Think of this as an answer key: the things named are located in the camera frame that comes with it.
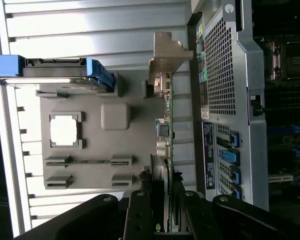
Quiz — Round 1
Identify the green motherboard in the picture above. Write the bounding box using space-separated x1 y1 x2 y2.
252 32 300 201

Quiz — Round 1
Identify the green RAM stick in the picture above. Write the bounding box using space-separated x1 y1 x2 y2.
46 159 130 166

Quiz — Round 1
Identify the metal CPU socket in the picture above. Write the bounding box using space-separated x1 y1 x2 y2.
266 41 300 81

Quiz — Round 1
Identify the grey parts rack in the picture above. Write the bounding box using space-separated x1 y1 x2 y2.
35 71 153 194

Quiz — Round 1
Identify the open PC case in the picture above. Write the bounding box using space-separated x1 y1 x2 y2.
186 0 300 213

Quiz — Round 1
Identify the silver CPU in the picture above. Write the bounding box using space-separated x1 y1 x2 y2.
49 115 80 146

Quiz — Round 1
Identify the blue card retention clip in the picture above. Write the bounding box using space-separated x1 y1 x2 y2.
220 148 241 166
228 130 241 148
230 183 242 201
229 166 242 181

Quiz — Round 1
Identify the hard disk in blue caddy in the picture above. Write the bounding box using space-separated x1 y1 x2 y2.
0 54 116 93

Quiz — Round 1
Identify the white expansion slot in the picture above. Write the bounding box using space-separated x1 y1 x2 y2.
267 173 294 185

